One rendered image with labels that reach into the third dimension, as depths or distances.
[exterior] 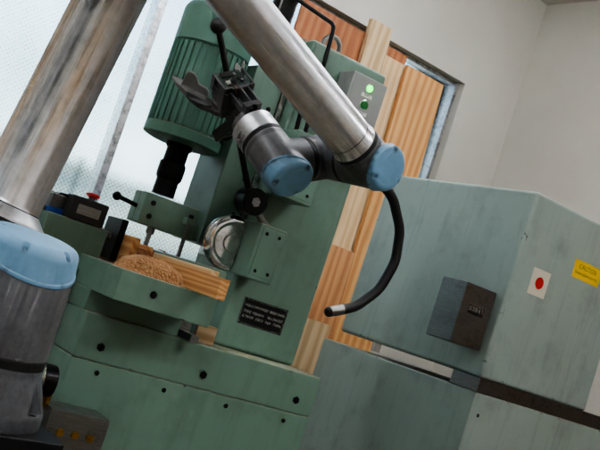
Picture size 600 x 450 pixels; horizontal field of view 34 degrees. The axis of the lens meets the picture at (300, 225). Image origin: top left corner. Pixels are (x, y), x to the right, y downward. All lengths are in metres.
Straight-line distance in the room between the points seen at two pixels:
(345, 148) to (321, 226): 0.52
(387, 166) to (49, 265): 0.69
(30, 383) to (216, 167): 0.90
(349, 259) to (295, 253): 1.73
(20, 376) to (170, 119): 0.86
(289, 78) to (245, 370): 0.70
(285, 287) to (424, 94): 2.19
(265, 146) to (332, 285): 2.10
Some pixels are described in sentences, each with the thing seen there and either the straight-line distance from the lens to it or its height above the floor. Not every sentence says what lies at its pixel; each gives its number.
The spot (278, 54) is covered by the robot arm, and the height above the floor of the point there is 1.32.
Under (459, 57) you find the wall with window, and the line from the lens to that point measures 4.61.
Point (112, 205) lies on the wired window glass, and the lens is 3.74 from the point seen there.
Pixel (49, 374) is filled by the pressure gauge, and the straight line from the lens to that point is 1.88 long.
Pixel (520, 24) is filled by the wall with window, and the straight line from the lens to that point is 4.90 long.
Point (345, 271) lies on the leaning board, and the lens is 3.98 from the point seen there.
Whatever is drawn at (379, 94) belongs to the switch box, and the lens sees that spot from 2.29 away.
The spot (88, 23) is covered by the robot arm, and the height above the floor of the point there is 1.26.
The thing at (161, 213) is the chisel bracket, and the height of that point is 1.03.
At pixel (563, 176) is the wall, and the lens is 4.53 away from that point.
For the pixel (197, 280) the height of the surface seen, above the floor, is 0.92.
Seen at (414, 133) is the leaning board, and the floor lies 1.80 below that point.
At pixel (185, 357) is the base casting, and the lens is 2.05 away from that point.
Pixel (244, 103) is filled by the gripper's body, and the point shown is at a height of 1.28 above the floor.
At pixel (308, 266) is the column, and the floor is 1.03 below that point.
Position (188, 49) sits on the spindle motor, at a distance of 2.20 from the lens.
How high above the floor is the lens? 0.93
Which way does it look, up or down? 5 degrees up
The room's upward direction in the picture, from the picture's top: 18 degrees clockwise
